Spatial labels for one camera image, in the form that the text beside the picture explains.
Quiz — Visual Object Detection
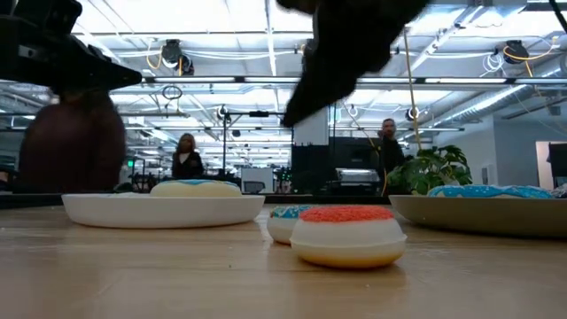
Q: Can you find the background black rig frame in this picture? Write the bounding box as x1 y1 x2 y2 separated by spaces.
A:
221 110 296 178

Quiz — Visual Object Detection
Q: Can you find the black ceiling cable reel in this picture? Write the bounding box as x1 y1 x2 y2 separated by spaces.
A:
159 38 196 76
502 38 531 66

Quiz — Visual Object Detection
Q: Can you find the grey round plate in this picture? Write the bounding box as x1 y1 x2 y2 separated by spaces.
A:
388 193 567 240

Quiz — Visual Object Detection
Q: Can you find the white building column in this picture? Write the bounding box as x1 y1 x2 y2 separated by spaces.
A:
294 105 330 146

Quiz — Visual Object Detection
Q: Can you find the small teal donut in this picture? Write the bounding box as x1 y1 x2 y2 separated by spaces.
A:
267 204 318 245

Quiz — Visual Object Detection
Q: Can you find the large blue sprinkled donut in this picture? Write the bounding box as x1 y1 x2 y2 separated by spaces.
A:
427 184 555 200

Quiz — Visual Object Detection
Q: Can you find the green potted plant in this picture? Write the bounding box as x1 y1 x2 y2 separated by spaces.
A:
388 144 473 196

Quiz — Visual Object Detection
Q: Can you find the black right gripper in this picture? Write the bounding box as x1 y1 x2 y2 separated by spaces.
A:
276 0 431 128

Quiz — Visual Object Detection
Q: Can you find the linear ceiling light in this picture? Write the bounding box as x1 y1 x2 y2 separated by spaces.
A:
141 75 567 86

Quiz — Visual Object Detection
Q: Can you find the small red donut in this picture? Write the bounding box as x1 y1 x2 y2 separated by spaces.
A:
290 204 408 270

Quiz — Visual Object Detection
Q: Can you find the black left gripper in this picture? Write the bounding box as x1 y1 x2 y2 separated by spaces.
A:
0 0 142 94

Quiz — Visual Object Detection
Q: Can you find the large blue beige-ring donut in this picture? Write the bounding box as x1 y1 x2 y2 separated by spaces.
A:
149 178 244 198

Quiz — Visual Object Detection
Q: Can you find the white round plate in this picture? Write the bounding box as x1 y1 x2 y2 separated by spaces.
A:
60 192 267 230

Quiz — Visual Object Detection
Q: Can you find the yellow cable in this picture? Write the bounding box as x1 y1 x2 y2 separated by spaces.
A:
401 27 423 152

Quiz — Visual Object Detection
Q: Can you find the person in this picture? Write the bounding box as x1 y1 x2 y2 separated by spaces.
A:
378 118 407 196
17 90 128 194
171 132 206 179

